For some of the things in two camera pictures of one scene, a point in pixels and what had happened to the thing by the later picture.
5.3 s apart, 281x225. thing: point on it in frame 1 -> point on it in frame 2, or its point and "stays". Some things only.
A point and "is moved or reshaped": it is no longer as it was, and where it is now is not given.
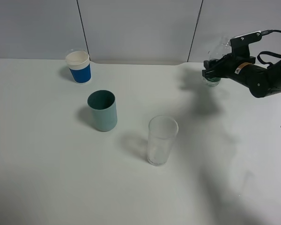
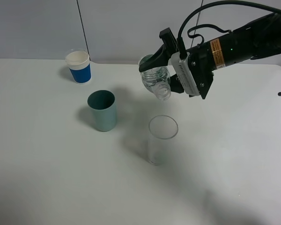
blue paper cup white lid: [78, 62] stays
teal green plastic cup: [103, 104] stays
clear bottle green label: [221, 48] is moved or reshaped
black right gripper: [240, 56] -> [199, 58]
